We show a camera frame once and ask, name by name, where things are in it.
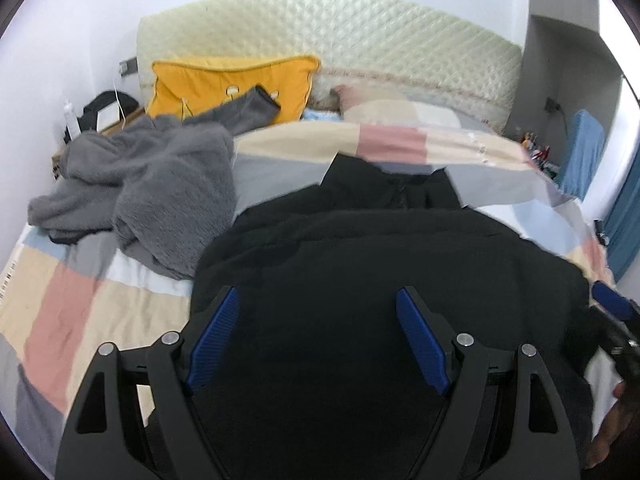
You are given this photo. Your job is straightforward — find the cream quilted headboard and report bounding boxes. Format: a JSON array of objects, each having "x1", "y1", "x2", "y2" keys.
[{"x1": 137, "y1": 0, "x2": 522, "y2": 132}]

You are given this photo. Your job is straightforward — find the black puffer jacket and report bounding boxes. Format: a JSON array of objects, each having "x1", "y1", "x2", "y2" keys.
[{"x1": 191, "y1": 155, "x2": 594, "y2": 479}]

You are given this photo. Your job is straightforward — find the yellow pillow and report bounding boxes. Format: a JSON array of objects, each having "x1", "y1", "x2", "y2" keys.
[{"x1": 146, "y1": 54, "x2": 321, "y2": 124}]

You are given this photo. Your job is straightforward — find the person's right hand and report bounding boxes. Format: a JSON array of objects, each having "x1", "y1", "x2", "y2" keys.
[{"x1": 587, "y1": 382, "x2": 634, "y2": 468}]

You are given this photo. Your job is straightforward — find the pink beige pillow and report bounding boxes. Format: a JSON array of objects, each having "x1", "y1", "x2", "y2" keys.
[{"x1": 331, "y1": 84, "x2": 409, "y2": 115}]

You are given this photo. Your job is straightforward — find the blue curtain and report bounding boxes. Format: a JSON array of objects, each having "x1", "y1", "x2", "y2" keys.
[{"x1": 604, "y1": 153, "x2": 640, "y2": 282}]

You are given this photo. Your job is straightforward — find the wall socket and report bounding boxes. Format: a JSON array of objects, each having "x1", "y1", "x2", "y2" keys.
[{"x1": 118, "y1": 58, "x2": 138, "y2": 77}]

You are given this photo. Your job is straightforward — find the wooden nightstand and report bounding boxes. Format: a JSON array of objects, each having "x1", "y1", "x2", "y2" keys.
[{"x1": 51, "y1": 109, "x2": 147, "y2": 181}]

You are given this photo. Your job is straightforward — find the clear water bottle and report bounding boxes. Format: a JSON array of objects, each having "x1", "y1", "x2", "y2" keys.
[{"x1": 63, "y1": 101, "x2": 81, "y2": 141}]

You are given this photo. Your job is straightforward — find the patchwork checked duvet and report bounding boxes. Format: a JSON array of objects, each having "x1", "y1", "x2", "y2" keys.
[{"x1": 1, "y1": 122, "x2": 613, "y2": 476}]

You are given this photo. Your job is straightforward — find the grey fleece garment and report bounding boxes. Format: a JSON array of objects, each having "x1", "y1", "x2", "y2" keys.
[{"x1": 27, "y1": 86, "x2": 280, "y2": 280}]

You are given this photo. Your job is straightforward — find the black bag on nightstand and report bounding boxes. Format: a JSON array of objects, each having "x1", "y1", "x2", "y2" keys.
[{"x1": 74, "y1": 90, "x2": 140, "y2": 132}]

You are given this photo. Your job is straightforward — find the blue towel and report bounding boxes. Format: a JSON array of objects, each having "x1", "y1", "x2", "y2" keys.
[{"x1": 555, "y1": 110, "x2": 605, "y2": 200}]

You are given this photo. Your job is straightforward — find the bottles on right shelf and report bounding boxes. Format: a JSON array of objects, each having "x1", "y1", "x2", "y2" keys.
[{"x1": 520, "y1": 131, "x2": 558, "y2": 179}]

